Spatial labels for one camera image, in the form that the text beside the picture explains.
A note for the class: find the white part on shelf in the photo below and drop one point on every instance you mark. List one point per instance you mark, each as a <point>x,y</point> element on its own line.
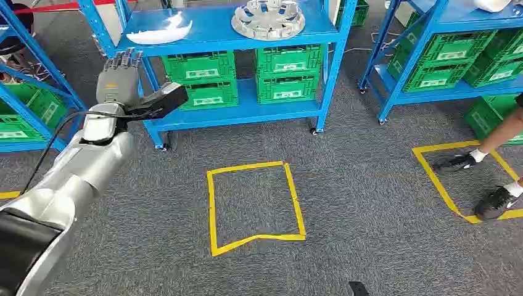
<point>492,5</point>

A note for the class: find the silver wheel hubcap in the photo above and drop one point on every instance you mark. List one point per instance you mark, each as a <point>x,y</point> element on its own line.
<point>267,20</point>

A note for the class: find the white standing board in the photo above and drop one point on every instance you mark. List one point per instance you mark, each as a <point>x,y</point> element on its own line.
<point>107,24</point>

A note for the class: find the red barrier strip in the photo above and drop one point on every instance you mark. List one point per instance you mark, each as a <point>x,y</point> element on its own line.
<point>49,7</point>

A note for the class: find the white curved plastic panel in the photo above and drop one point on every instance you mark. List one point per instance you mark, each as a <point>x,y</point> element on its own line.
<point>159,34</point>

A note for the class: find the yellow floor tape square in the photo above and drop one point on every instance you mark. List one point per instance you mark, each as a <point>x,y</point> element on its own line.
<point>8,195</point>
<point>211,204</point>
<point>433,175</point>

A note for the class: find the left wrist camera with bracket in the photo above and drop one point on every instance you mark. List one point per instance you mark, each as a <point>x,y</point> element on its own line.
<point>167,98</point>

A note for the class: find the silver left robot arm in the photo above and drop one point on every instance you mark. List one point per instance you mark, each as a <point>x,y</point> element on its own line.
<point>81,171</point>

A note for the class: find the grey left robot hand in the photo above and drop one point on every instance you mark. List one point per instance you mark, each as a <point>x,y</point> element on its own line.
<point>118,86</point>

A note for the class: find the blue metal shelf rack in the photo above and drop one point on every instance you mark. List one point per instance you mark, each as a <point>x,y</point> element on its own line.
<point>457,12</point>
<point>228,32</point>
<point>24,45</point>

